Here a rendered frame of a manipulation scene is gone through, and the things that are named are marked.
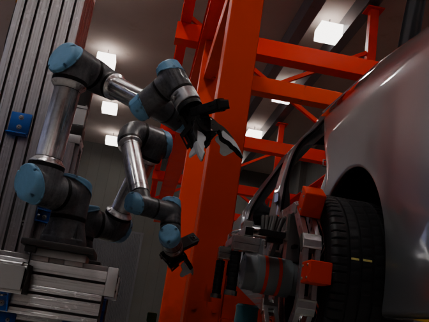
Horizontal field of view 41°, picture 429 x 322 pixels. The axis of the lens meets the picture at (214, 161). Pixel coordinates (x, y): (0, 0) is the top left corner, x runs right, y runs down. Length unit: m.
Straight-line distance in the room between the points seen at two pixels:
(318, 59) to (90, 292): 4.37
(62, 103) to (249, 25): 1.32
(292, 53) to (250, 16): 2.85
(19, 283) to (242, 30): 1.71
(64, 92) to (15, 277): 0.59
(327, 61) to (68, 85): 4.22
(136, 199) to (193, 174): 2.62
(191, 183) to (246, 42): 1.95
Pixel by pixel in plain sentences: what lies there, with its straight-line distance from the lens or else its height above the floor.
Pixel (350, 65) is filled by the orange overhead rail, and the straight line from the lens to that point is 5.94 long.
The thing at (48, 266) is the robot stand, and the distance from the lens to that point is 1.89.
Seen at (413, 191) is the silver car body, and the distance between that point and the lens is 1.77.
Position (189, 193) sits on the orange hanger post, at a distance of 4.59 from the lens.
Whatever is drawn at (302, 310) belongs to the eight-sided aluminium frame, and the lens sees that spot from 1.92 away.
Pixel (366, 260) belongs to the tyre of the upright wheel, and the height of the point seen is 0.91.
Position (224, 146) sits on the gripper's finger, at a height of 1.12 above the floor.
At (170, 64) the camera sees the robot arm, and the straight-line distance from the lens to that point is 1.65.
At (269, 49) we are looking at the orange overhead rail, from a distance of 5.76.
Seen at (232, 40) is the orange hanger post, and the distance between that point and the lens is 2.89.
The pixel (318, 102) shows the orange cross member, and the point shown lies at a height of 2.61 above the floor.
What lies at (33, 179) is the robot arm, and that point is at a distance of 1.82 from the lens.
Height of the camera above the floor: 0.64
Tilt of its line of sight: 16 degrees up
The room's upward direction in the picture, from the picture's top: 9 degrees clockwise
